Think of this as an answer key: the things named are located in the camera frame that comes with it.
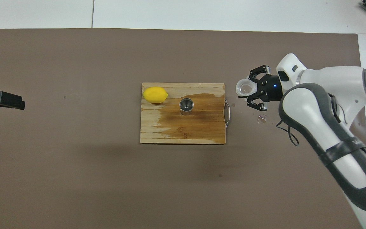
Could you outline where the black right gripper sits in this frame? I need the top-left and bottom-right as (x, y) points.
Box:
(246, 65), (282, 112)

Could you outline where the clear plastic cup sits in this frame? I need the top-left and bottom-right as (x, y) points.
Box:
(235, 78), (255, 97)

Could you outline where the steel double jigger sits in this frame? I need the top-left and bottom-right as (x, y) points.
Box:
(179, 98), (194, 116)

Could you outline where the brown table mat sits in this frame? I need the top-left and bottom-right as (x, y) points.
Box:
(0, 28), (366, 229)

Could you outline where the yellow lemon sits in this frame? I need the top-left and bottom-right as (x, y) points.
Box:
(143, 87), (168, 104)

